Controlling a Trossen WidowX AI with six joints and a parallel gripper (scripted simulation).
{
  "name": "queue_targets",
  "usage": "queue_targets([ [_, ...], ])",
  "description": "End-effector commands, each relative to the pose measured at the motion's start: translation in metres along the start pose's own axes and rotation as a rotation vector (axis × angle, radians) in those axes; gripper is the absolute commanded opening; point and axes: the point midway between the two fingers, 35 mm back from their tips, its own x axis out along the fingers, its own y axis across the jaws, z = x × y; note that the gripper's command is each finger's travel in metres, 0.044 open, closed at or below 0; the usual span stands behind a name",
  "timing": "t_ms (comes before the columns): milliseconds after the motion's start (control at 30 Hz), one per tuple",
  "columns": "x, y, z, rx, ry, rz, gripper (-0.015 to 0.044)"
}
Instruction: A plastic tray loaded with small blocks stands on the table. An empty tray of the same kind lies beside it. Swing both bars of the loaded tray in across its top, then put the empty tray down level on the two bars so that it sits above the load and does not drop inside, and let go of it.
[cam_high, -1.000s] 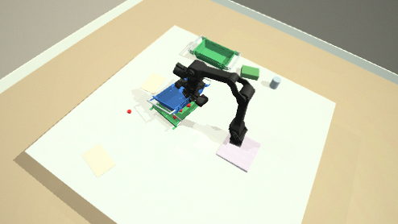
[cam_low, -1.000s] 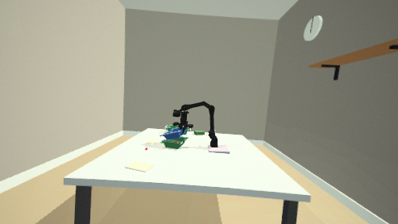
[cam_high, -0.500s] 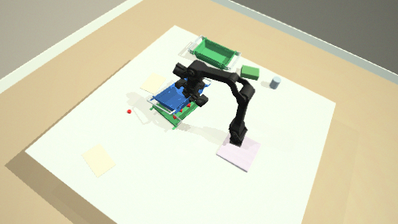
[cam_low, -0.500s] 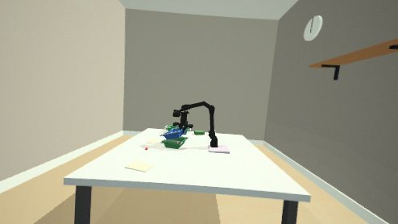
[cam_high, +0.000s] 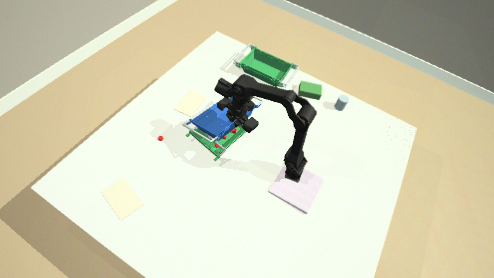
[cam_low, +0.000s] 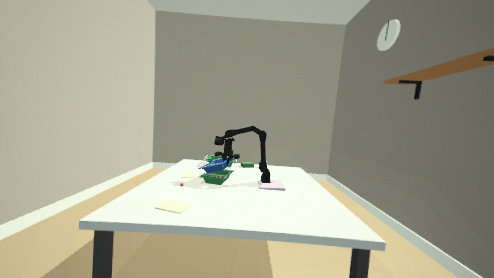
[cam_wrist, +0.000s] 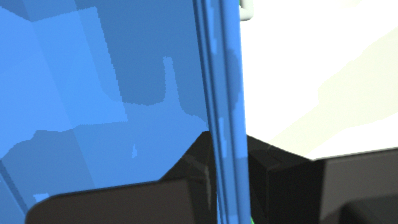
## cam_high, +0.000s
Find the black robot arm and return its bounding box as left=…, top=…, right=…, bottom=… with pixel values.
left=214, top=74, right=317, bottom=183

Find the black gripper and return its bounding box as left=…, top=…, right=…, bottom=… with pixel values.
left=217, top=97, right=259, bottom=133

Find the grey cylinder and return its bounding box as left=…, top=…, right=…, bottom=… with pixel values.
left=334, top=94, right=349, bottom=111

